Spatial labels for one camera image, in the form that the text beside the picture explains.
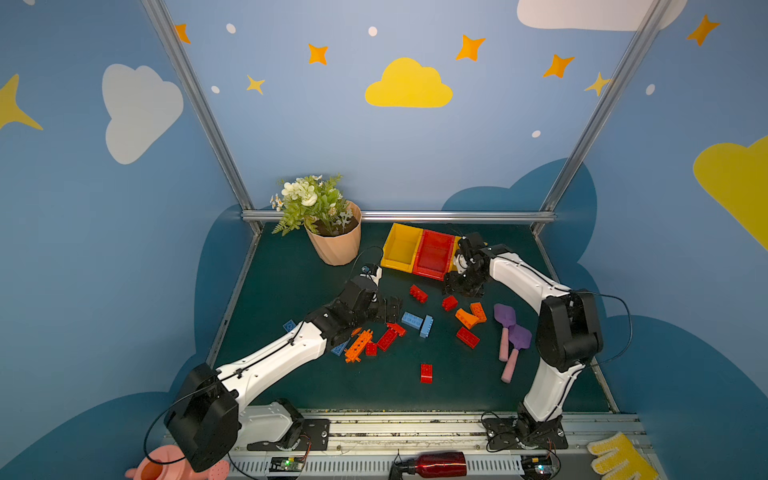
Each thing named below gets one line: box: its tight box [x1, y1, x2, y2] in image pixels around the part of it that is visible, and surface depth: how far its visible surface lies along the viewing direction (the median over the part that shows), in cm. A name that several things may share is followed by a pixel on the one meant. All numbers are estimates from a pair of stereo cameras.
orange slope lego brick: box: [455, 308, 479, 330], surface depth 97 cm
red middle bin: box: [412, 229, 455, 282], surface depth 110 cm
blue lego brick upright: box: [419, 314, 434, 339], surface depth 94 cm
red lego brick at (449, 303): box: [442, 295, 459, 312], surface depth 100 cm
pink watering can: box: [125, 445, 230, 480], surface depth 61 cm
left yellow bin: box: [381, 223, 424, 273], surface depth 113 cm
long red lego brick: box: [376, 322, 407, 352], surface depth 92 cm
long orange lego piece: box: [344, 329, 374, 363], surface depth 90 cm
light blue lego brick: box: [401, 311, 423, 330], surface depth 96 cm
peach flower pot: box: [304, 200, 363, 266], surface depth 103 cm
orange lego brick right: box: [470, 302, 487, 323], surface depth 98 cm
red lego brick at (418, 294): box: [410, 284, 429, 304], surface depth 101 cm
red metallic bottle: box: [389, 448, 467, 480], surface depth 69 cm
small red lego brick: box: [365, 342, 377, 357], surface depth 90 cm
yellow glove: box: [587, 431, 660, 480], surface depth 72 cm
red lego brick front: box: [420, 364, 433, 384], surface depth 85 cm
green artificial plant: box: [270, 174, 353, 236], surface depth 92 cm
